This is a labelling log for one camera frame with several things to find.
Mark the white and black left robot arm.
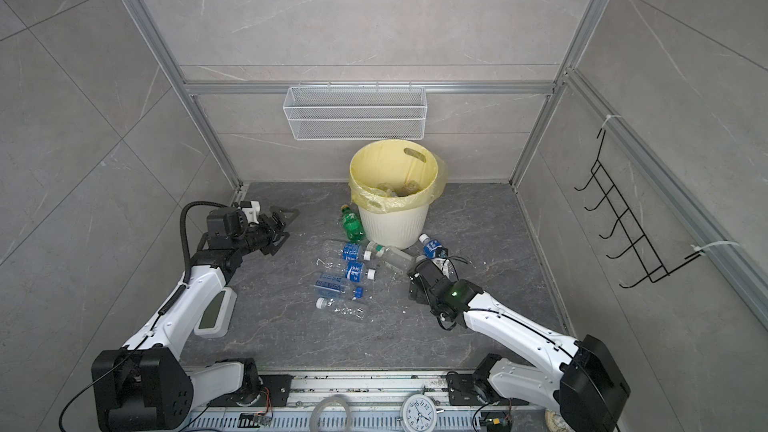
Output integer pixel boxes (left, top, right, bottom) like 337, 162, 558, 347
86, 201, 299, 431

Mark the white wire mesh basket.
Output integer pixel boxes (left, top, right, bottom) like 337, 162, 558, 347
283, 85, 428, 141

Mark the blue label bottle white cap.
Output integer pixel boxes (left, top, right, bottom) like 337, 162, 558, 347
323, 240, 376, 262

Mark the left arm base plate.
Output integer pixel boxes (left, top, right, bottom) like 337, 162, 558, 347
236, 374, 293, 410

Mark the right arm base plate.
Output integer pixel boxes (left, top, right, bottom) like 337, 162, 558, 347
444, 371, 529, 406

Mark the clear tube loop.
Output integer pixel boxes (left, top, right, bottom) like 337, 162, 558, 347
308, 395, 353, 432

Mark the green bottle near bin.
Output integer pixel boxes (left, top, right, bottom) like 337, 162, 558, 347
341, 204, 366, 243

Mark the white bin with yellow bag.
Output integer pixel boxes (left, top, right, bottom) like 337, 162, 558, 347
349, 139, 448, 249

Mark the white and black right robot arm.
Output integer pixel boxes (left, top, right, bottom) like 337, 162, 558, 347
408, 259, 631, 431

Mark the clear square bottle green ring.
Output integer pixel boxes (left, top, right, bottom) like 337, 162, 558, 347
365, 242, 415, 274

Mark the clear bottle blue cap bottom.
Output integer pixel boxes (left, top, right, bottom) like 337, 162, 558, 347
313, 273, 365, 300

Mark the black wire hook rack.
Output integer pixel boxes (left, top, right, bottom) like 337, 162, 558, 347
574, 129, 705, 290

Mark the white analog clock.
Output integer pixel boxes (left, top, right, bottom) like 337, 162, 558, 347
401, 394, 438, 432

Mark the crushed clear bottle white cap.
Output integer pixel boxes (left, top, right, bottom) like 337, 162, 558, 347
315, 297, 368, 322

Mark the white digital display device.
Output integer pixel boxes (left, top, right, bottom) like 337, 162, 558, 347
194, 287, 237, 339

